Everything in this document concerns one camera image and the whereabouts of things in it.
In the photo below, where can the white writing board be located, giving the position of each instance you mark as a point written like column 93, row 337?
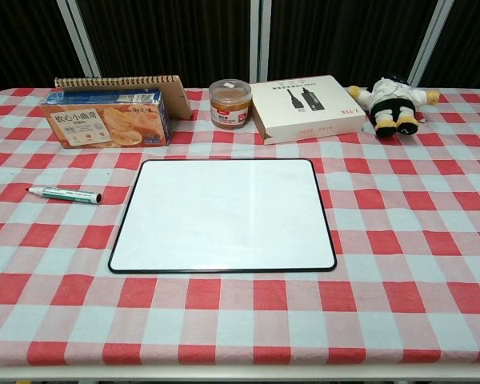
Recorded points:
column 224, row 216

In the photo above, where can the small glass jar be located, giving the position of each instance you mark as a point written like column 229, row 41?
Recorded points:
column 229, row 106

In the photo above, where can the white adapter product box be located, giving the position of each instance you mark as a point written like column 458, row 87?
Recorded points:
column 304, row 112

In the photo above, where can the brown spiral notebook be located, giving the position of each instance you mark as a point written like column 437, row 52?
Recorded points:
column 178, row 100

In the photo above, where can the red white checkered tablecloth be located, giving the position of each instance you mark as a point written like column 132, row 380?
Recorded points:
column 240, row 320

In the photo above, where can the orange blue cookie box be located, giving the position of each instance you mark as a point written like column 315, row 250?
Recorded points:
column 104, row 124

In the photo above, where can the dark fabric partition panel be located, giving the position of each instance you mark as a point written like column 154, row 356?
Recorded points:
column 344, row 36
column 164, row 40
column 472, row 40
column 24, row 40

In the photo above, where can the plush doll in white shirt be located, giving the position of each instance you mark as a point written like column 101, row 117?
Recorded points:
column 392, row 100

